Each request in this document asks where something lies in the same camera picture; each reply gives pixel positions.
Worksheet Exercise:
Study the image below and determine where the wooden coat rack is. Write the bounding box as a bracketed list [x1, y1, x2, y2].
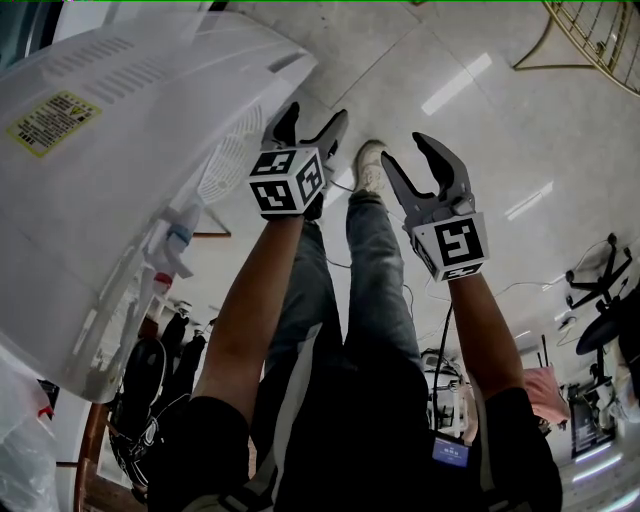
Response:
[73, 227, 232, 512]

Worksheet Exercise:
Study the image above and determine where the person's leg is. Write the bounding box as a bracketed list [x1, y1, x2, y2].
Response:
[264, 219, 346, 381]
[342, 189, 424, 376]

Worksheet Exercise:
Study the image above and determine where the person's right leg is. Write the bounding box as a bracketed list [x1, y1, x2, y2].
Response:
[342, 189, 424, 376]

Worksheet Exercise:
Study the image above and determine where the row of black bags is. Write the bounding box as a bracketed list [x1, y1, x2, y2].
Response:
[107, 298, 209, 501]

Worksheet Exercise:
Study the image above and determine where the small screen device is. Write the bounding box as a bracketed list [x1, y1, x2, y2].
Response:
[432, 435, 471, 469]

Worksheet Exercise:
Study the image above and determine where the clear plastic bag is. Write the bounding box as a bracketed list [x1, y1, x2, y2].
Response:
[0, 357, 62, 512]

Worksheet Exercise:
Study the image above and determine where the black office chair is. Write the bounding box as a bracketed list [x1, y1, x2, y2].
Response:
[564, 232, 640, 401]

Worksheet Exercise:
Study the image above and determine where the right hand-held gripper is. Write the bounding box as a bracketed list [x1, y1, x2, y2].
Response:
[380, 132, 490, 284]

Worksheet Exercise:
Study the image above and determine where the person's black shirt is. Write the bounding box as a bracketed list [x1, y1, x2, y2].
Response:
[147, 359, 564, 512]

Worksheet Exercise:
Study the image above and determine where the white water dispenser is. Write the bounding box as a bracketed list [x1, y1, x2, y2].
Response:
[0, 9, 321, 406]

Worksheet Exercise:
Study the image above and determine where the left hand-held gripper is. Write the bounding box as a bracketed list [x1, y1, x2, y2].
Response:
[248, 102, 350, 222]

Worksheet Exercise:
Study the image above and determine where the person's left forearm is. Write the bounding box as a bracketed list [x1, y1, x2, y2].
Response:
[192, 217, 305, 416]

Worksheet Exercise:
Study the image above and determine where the person's right forearm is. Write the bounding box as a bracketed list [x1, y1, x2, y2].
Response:
[447, 273, 526, 401]

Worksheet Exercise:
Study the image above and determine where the person's right shoe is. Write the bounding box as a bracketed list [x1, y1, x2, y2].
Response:
[353, 139, 389, 194]

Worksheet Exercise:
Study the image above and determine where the pink cloth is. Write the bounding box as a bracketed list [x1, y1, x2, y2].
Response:
[522, 367, 571, 426]

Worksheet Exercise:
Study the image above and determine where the person's left leg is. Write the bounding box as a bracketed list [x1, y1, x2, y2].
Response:
[264, 219, 346, 381]

